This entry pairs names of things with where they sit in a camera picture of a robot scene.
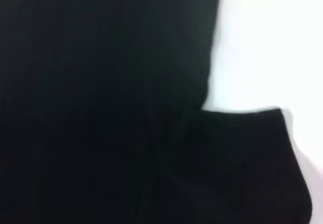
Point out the black t-shirt with white print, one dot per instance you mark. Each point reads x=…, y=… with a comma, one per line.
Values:
x=101, y=82

